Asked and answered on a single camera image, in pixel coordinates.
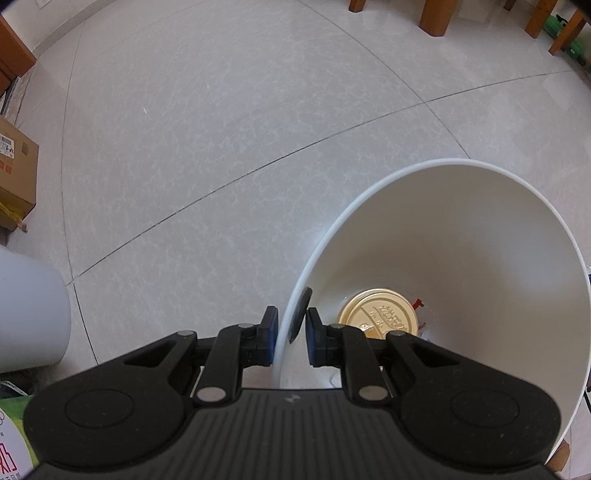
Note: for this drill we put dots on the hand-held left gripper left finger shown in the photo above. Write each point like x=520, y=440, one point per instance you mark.
x=272, y=337

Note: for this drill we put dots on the white plastic trash bin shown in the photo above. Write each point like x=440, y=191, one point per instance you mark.
x=461, y=230

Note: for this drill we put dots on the gold round lid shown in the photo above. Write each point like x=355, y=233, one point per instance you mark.
x=376, y=318

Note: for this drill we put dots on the brown cardboard box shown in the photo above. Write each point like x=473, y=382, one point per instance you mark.
x=18, y=170

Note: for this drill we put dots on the green bag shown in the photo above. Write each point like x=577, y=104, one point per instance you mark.
x=579, y=46

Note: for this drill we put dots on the wooden cabinet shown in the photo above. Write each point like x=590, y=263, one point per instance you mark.
x=14, y=50

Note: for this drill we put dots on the wooden chair leg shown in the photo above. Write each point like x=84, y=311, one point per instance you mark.
x=538, y=18
x=567, y=33

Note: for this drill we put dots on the white round container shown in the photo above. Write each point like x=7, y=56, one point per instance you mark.
x=27, y=314

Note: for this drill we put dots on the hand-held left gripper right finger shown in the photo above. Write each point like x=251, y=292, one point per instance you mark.
x=314, y=337

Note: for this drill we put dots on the thick wooden table leg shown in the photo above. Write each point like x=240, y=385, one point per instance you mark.
x=436, y=16

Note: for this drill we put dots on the wooden table legs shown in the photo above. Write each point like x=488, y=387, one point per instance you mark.
x=358, y=4

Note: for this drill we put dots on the thin wooden leg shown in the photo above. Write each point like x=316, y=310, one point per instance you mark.
x=510, y=3

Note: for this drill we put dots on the long clear red snack wrapper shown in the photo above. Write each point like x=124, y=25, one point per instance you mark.
x=421, y=307

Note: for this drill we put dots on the green printed carton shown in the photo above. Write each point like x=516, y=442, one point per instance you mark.
x=11, y=424

